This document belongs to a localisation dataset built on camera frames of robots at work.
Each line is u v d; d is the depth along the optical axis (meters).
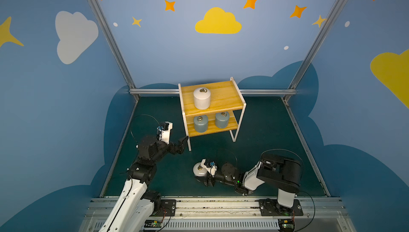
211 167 0.70
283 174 0.48
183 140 0.69
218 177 0.73
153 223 0.72
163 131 0.63
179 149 0.67
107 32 0.84
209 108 0.71
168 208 0.74
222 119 0.80
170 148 0.66
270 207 0.75
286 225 0.73
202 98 0.66
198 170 0.78
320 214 0.73
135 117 1.08
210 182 0.73
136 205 0.48
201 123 0.78
